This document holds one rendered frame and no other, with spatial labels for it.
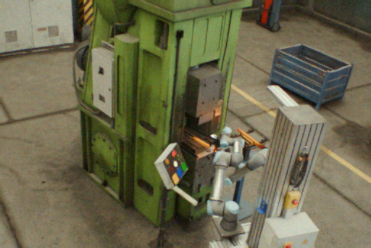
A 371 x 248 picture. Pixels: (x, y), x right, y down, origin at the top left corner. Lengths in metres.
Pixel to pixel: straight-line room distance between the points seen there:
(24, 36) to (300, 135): 6.83
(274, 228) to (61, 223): 2.53
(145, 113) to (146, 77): 0.39
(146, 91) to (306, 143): 1.80
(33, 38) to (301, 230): 6.90
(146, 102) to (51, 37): 5.06
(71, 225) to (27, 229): 0.46
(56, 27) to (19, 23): 0.70
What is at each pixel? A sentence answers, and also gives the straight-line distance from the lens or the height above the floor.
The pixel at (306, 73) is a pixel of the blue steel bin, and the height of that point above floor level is 0.51.
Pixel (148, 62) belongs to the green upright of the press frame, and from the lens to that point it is 4.08.
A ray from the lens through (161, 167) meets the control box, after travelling 3.77.
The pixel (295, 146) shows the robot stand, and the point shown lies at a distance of 2.97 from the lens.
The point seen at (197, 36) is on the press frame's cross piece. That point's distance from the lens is 3.91.
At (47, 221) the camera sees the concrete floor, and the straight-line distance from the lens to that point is 4.98.
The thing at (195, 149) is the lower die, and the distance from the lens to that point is 4.34.
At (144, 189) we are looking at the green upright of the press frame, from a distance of 4.77.
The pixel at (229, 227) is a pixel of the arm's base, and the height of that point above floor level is 0.86.
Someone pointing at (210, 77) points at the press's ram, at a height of 1.75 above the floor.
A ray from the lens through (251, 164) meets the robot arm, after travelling 3.83.
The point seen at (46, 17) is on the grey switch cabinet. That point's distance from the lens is 8.94.
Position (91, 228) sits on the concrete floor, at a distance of 4.84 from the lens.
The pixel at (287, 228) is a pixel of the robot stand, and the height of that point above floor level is 1.23.
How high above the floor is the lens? 3.39
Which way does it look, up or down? 34 degrees down
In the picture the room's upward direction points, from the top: 6 degrees clockwise
